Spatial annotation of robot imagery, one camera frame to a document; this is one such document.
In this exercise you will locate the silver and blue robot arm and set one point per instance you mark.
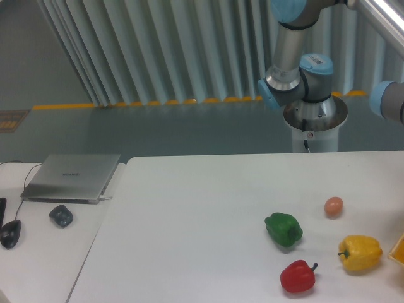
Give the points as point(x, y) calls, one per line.
point(301, 83)

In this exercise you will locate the green bell pepper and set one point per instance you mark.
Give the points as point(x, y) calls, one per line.
point(283, 228)

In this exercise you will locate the grey folding curtain screen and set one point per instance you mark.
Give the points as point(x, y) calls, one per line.
point(158, 52)

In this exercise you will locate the silver closed laptop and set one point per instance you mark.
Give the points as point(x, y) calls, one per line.
point(72, 178)

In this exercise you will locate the brown egg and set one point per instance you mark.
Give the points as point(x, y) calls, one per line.
point(333, 206)

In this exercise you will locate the dark grey small case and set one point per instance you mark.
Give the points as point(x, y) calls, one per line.
point(61, 216)

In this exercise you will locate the red bell pepper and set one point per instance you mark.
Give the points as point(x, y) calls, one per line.
point(298, 277)

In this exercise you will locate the yellow bell pepper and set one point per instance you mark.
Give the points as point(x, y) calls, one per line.
point(359, 252)

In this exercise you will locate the small side table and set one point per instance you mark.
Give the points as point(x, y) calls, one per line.
point(45, 263)

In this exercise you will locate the black handheld device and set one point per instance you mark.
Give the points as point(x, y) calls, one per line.
point(3, 203)

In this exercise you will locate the black computer mouse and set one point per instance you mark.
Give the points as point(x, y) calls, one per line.
point(10, 234)

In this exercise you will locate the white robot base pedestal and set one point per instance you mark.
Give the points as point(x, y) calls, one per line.
point(315, 135)

